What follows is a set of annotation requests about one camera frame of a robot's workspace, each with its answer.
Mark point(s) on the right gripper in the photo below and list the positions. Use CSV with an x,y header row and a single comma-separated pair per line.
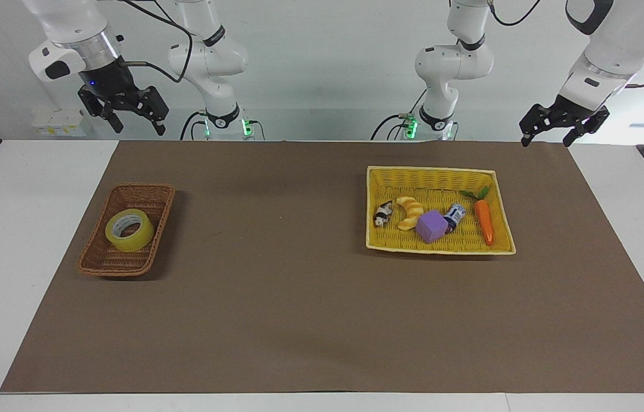
x,y
106,80

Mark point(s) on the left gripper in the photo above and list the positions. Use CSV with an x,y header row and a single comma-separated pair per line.
x,y
573,107

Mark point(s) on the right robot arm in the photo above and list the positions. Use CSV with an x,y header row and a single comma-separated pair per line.
x,y
210,57

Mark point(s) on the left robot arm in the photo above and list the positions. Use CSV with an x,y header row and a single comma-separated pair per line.
x,y
450,63

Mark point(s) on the yellow tape roll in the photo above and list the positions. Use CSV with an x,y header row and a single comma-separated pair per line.
x,y
138,239

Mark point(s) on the yellow wicker basket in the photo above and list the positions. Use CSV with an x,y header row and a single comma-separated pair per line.
x,y
430,183

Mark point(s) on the brown wicker basket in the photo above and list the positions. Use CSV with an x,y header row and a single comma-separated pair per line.
x,y
99,260

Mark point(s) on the white socket box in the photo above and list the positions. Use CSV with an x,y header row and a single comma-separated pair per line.
x,y
59,123

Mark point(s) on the orange toy carrot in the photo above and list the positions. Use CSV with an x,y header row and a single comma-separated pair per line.
x,y
484,220

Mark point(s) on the small blue white can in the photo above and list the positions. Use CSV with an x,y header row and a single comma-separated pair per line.
x,y
454,217

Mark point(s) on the purple cube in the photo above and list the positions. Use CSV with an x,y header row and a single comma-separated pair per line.
x,y
430,227

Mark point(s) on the toy croissant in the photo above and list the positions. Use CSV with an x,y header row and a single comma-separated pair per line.
x,y
410,213

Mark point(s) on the black and white toy cow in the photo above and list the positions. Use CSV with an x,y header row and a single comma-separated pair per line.
x,y
382,216

